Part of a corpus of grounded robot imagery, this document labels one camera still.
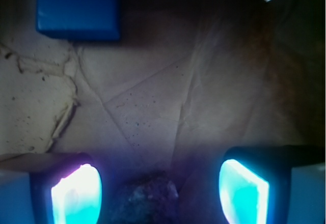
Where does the brown paper bag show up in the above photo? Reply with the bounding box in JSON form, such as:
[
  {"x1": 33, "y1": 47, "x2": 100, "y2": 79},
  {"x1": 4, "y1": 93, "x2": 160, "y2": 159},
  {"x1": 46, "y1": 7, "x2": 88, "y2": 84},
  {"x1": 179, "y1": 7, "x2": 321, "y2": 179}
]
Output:
[{"x1": 1, "y1": 0, "x2": 325, "y2": 223}]

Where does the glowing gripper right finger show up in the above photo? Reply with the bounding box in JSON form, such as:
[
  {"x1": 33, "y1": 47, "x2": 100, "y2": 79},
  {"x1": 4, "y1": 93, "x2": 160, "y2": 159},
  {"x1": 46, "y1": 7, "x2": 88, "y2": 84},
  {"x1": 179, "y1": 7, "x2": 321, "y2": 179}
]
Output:
[{"x1": 219, "y1": 145, "x2": 325, "y2": 223}]

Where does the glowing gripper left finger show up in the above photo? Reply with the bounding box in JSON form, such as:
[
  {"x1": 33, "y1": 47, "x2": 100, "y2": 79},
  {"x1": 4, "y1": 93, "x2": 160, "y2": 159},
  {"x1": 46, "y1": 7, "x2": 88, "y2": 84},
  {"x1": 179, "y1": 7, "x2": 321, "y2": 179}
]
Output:
[{"x1": 1, "y1": 153, "x2": 102, "y2": 223}]

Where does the brown rough rock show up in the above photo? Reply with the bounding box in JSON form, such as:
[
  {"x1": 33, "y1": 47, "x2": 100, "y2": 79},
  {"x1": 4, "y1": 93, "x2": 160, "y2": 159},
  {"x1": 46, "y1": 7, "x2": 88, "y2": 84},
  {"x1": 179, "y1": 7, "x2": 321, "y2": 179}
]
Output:
[{"x1": 108, "y1": 171, "x2": 180, "y2": 223}]

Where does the blue rectangular block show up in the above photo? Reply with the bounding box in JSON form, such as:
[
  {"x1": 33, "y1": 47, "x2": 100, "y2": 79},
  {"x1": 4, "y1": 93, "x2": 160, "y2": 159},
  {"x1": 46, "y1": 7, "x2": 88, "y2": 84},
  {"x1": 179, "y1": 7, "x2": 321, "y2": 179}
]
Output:
[{"x1": 35, "y1": 0, "x2": 121, "y2": 41}]

